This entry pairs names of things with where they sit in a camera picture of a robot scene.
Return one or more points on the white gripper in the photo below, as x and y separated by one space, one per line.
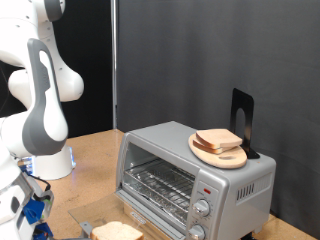
13 233

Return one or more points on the metal spatula with blue block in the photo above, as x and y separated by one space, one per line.
41 230

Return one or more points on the white bread slice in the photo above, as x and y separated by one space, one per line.
116 231
203 148
218 136

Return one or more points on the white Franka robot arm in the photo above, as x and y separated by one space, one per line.
43 126

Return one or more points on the silver oven knob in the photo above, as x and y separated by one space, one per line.
196 232
201 208

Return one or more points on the silver toaster oven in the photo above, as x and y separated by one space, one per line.
233 186

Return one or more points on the vertical metal pole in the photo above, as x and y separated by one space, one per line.
114 83

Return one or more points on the round wooden board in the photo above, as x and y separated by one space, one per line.
226 160

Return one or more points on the black metal bookend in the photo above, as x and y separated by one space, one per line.
246 100

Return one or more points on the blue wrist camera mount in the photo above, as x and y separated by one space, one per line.
33 211

